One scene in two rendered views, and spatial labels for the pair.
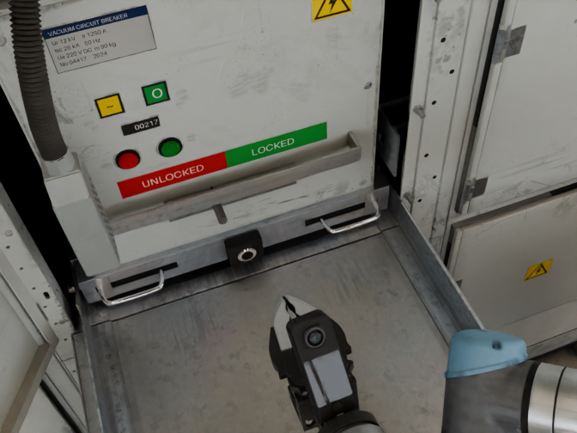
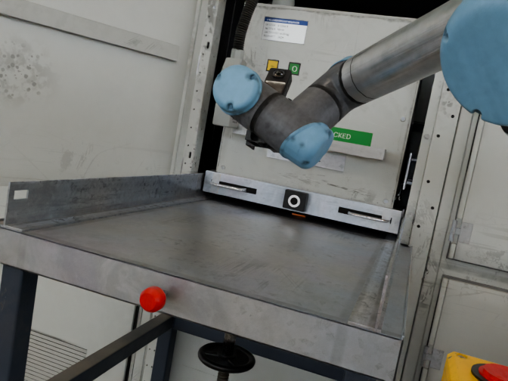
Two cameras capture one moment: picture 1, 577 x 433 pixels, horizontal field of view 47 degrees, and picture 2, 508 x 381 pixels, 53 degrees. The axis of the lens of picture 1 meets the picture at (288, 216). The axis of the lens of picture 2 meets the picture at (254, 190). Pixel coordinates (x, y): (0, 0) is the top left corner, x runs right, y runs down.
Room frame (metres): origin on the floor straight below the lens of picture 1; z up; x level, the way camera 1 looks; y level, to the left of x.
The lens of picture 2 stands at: (-0.49, -0.56, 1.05)
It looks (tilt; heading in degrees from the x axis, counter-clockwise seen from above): 6 degrees down; 33
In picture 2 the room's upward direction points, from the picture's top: 10 degrees clockwise
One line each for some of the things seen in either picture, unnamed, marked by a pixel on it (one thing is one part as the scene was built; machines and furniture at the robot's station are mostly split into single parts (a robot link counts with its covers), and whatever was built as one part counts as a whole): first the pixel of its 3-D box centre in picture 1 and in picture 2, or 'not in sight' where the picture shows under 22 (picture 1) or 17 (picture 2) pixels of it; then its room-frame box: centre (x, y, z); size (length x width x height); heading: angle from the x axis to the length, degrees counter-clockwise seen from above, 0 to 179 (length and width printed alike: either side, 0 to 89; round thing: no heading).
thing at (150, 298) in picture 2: not in sight; (156, 297); (-0.01, -0.12, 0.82); 0.04 x 0.03 x 0.03; 16
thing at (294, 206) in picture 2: (245, 249); (295, 200); (0.68, 0.08, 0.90); 0.06 x 0.03 x 0.05; 106
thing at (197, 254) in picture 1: (238, 233); (298, 199); (0.72, 0.09, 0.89); 0.54 x 0.05 x 0.06; 106
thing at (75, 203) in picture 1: (81, 210); (231, 93); (0.58, 0.27, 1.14); 0.08 x 0.05 x 0.17; 16
